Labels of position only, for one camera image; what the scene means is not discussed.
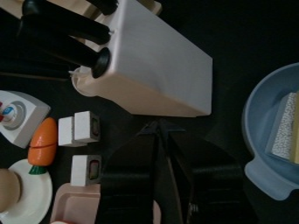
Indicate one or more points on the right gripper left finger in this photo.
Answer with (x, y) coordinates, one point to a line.
(124, 186)

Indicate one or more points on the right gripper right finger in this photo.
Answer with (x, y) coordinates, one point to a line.
(218, 189)

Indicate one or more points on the white sushi roll toy block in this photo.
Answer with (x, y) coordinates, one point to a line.
(65, 131)
(85, 127)
(84, 170)

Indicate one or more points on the pink toy tray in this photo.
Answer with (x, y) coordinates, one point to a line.
(76, 204)

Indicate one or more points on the white toy plate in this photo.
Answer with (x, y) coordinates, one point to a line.
(32, 195)

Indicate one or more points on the orange toy carrot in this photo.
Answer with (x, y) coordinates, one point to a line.
(43, 143)

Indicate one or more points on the blue toy pot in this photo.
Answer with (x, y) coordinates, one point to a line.
(259, 116)

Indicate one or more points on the yellow white sponge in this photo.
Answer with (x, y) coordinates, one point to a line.
(286, 128)

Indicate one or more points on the round tan toy egg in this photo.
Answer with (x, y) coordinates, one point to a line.
(7, 189)

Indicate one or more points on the white wedge toy with dial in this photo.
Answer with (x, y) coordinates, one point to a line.
(27, 116)

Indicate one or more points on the white toy knife block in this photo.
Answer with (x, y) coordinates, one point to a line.
(155, 67)

